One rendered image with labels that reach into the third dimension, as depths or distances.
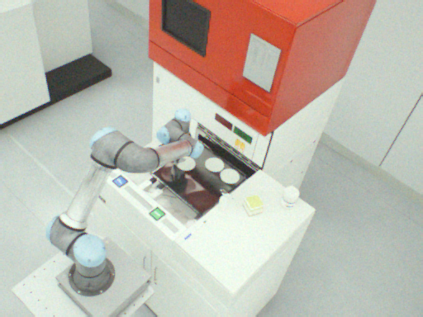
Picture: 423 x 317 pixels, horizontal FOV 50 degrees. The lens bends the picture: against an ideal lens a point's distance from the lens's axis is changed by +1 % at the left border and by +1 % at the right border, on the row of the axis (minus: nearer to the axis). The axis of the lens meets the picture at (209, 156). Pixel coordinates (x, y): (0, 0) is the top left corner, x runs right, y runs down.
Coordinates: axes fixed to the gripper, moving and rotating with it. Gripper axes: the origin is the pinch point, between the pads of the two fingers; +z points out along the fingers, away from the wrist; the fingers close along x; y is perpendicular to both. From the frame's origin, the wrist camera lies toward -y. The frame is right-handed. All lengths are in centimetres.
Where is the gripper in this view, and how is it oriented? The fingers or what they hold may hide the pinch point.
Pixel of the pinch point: (174, 163)
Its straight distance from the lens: 233.5
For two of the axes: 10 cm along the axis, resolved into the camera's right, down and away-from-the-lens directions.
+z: -1.1, 6.8, 7.3
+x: -3.0, -7.2, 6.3
